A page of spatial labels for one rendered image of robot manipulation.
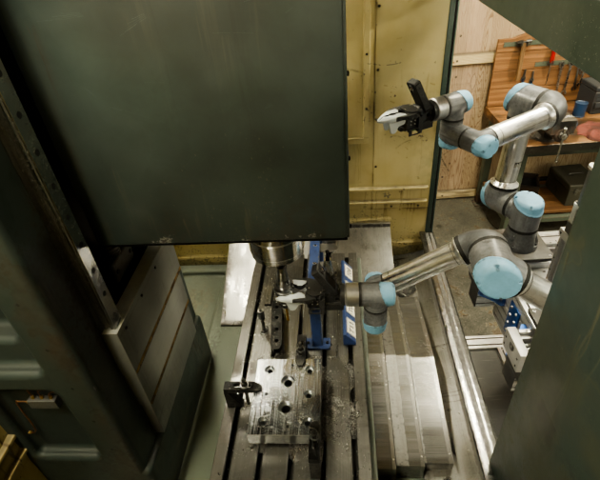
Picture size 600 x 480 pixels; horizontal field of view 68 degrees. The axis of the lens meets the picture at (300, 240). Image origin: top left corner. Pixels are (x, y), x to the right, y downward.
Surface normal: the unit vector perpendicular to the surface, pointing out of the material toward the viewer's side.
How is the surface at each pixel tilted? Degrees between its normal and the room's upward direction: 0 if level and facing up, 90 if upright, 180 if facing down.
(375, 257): 24
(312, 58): 90
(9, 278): 90
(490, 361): 0
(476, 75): 91
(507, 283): 86
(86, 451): 15
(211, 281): 0
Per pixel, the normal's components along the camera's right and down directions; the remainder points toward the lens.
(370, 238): -0.09, -0.47
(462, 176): 0.00, 0.60
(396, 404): -0.09, -0.70
